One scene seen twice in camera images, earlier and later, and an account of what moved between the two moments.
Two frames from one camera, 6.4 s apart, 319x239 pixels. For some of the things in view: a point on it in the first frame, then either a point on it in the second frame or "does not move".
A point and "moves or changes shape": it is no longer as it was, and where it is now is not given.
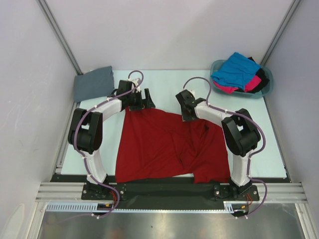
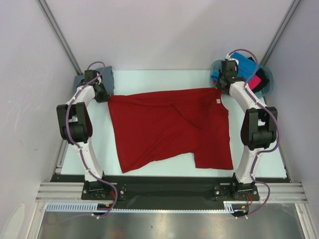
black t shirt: (260, 73) does not move
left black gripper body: (135, 98) → (102, 95)
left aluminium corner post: (61, 36) does not move
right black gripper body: (185, 116) → (220, 81)
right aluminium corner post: (275, 42) does not move
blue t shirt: (238, 71) does not move
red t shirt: (152, 143) moves or changes shape
